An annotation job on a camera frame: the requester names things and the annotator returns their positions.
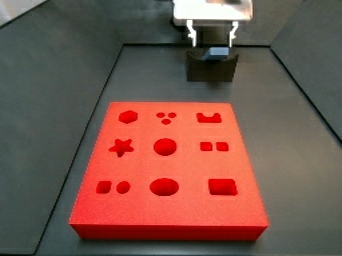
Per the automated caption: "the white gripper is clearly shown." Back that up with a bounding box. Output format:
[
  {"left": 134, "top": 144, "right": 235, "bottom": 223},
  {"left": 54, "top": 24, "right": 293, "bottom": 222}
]
[{"left": 173, "top": 0, "right": 253, "bottom": 48}]

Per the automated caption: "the blue slotted double-square block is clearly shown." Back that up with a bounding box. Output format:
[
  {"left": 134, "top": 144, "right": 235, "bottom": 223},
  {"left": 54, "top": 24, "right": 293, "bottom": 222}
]
[{"left": 201, "top": 47, "right": 230, "bottom": 61}]

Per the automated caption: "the black curved stand fixture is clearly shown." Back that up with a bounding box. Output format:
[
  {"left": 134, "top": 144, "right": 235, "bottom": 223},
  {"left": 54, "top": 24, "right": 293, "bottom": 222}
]
[{"left": 186, "top": 52, "right": 239, "bottom": 82}]

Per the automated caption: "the red foam shape board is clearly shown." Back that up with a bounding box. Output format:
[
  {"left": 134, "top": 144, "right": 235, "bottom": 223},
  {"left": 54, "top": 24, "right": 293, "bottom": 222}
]
[{"left": 70, "top": 102, "right": 269, "bottom": 241}]

